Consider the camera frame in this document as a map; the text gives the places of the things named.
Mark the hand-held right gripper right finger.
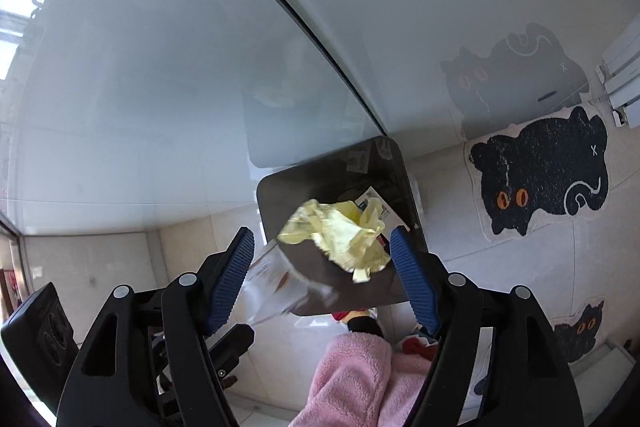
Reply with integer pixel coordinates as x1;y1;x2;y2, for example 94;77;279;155
390;227;586;427

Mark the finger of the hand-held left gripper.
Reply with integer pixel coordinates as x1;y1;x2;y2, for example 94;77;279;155
202;323;256;390

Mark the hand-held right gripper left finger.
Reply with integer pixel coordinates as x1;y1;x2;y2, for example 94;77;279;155
55;227;256;427

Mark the clear plastic wrapper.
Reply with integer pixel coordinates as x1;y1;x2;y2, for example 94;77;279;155
244;241;337;324

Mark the yellow plastic wrapper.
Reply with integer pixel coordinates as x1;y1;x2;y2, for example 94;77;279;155
276;199;392;284

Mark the dark grey trash bin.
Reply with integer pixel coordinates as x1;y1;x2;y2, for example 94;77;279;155
256;136;429;319

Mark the white printed paper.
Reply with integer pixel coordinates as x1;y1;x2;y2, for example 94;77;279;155
356;186;410;233

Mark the large black cat rug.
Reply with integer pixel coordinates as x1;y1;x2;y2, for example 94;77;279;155
464;103;612;249

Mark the small black cat rug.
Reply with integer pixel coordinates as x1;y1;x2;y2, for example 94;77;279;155
550;299;607;364

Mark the frosted glass door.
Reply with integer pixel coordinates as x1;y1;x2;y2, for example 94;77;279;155
0;0;393;239

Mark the white folding rack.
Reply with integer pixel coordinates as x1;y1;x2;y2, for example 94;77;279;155
596;23;640;130

